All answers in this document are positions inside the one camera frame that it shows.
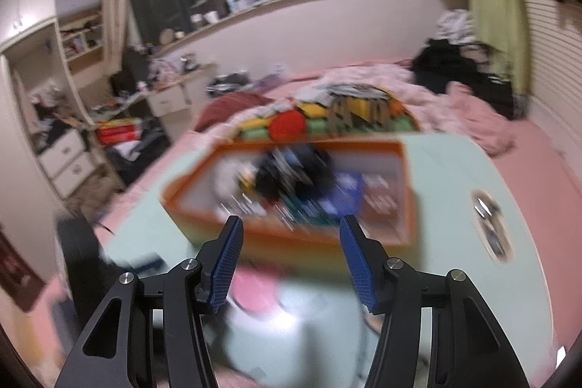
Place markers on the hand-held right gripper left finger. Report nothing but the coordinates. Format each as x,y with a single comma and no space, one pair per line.
225,265

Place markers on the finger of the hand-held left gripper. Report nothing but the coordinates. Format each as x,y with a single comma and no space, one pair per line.
141,266

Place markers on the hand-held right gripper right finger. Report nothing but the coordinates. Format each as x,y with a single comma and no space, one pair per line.
359,265

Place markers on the orange cardboard box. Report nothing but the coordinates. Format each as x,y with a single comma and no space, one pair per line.
300,234

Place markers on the black satin lace pouch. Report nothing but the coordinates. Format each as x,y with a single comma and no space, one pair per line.
295,174

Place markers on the mint cartoon printed desktop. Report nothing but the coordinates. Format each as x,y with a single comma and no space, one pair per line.
454,170

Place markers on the white drawer cabinet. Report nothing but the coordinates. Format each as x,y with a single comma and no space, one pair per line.
68,160

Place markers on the red carton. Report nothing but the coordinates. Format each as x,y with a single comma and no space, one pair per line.
118,133

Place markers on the silver foil wrappers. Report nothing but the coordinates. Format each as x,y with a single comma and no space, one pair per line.
489,215

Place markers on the dark red pillow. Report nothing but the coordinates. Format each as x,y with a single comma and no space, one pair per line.
227,106

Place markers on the white desk cabinet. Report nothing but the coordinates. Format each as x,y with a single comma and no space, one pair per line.
172,99

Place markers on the black white striped clothing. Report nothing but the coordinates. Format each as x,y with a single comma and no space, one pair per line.
227,82

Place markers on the pink bed sheet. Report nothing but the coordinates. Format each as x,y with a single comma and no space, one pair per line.
541,170

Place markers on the black clothes pile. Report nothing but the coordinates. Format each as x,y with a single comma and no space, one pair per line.
436,65

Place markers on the cream curtain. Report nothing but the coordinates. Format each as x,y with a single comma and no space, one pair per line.
113,6

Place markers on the white paper cup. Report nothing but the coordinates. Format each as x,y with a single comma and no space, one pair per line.
210,17

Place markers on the white clothes pile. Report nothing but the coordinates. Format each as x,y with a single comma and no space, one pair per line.
454,24

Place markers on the white louvered closet door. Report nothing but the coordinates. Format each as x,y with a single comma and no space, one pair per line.
554,74

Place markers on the white wall shelf unit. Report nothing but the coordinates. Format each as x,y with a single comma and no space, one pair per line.
82,42

